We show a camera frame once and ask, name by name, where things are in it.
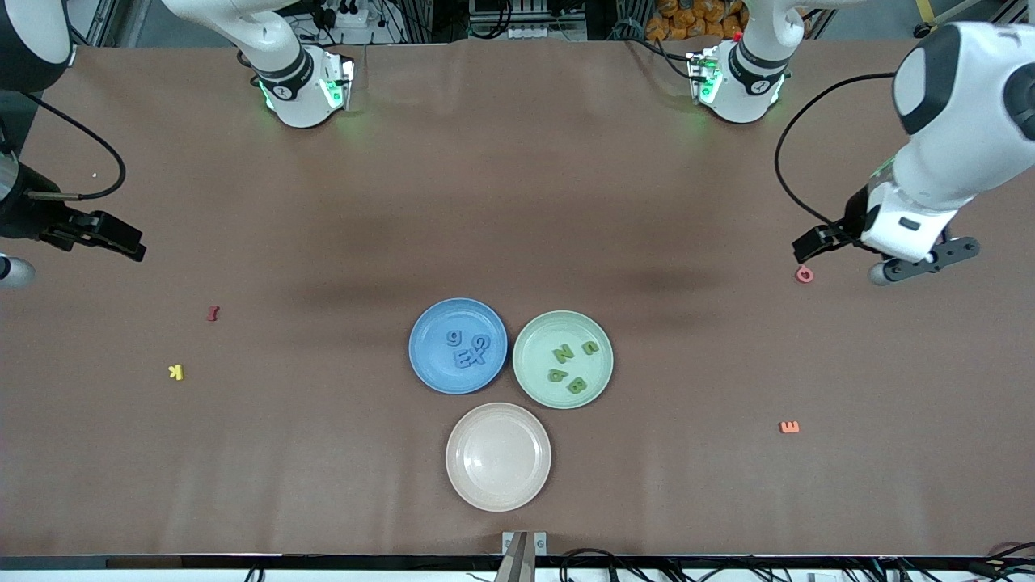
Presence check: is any white power strip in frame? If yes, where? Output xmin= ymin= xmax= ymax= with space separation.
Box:
xmin=319 ymin=0 xmax=370 ymax=30

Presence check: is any grey equipment rack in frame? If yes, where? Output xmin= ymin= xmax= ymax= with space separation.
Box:
xmin=469 ymin=0 xmax=588 ymax=41

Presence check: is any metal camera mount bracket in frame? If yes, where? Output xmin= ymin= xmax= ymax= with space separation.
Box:
xmin=501 ymin=529 xmax=548 ymax=582

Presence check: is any black cable bundle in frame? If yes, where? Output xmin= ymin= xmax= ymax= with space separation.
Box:
xmin=558 ymin=542 xmax=1035 ymax=582

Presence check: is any pink beige plate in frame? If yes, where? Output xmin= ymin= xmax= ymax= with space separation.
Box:
xmin=445 ymin=402 xmax=552 ymax=512

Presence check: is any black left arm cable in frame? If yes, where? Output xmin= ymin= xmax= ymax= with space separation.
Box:
xmin=774 ymin=71 xmax=900 ymax=231

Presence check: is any blue plate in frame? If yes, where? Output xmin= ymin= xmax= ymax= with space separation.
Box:
xmin=408 ymin=297 xmax=509 ymax=395

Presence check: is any orange fruit pile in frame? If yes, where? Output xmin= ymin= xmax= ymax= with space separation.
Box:
xmin=645 ymin=0 xmax=746 ymax=43

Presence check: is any green plate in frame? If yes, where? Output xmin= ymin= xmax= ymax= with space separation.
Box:
xmin=512 ymin=310 xmax=615 ymax=410

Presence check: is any brown table cover sheet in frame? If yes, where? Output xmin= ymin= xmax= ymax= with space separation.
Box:
xmin=0 ymin=36 xmax=1035 ymax=559

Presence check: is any aluminium frame post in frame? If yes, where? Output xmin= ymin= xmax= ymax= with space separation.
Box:
xmin=65 ymin=0 xmax=114 ymax=68
xmin=991 ymin=0 xmax=1035 ymax=29

